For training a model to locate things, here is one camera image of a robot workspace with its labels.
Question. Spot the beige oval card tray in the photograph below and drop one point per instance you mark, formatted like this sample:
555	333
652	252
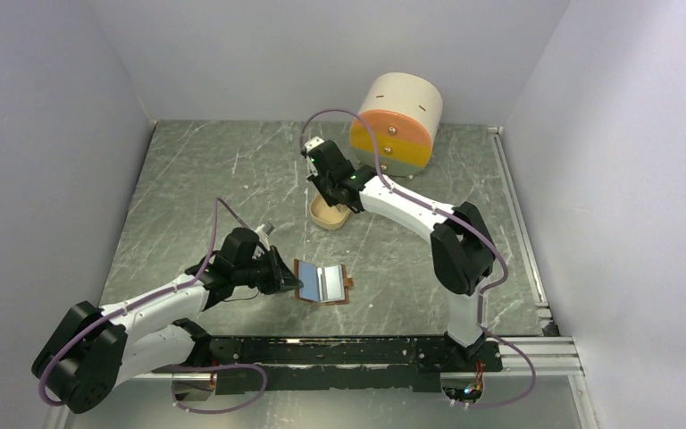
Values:
330	218

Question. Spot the round mini drawer cabinet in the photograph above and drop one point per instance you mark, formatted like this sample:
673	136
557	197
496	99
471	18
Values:
397	124

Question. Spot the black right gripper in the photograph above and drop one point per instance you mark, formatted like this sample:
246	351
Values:
316	180

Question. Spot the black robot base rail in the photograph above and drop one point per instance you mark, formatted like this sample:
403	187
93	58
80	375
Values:
414	362

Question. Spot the brown leather card holder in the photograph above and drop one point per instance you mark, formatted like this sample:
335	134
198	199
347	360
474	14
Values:
322	285

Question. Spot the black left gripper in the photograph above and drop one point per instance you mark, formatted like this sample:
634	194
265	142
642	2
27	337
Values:
281	278

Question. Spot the aluminium frame rail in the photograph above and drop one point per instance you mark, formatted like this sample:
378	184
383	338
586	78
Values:
550	354

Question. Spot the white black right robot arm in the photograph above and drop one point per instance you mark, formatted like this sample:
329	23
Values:
461	247

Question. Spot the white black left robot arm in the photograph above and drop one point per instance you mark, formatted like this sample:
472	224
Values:
95	349

